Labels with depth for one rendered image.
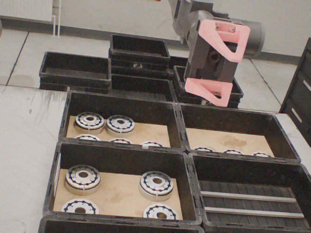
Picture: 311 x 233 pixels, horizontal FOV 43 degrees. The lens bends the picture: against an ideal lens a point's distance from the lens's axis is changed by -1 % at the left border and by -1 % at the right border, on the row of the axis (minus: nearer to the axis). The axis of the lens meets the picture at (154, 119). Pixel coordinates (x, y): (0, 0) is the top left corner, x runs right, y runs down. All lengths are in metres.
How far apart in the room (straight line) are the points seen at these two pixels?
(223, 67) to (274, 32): 4.10
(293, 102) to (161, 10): 1.91
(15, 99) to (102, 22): 2.55
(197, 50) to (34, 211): 0.90
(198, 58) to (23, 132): 1.17
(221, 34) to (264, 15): 4.01
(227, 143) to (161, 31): 2.91
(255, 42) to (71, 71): 1.98
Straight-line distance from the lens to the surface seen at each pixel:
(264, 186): 1.41
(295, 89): 2.90
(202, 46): 0.56
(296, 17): 4.70
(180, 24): 0.72
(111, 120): 1.46
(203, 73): 0.60
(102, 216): 1.01
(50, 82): 2.32
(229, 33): 0.55
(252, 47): 0.67
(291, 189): 1.45
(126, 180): 1.26
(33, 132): 1.64
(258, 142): 1.62
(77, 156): 1.25
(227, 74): 0.59
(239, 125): 1.61
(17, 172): 1.46
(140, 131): 1.48
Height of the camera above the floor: 1.67
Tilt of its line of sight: 33 degrees down
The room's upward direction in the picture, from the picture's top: 12 degrees clockwise
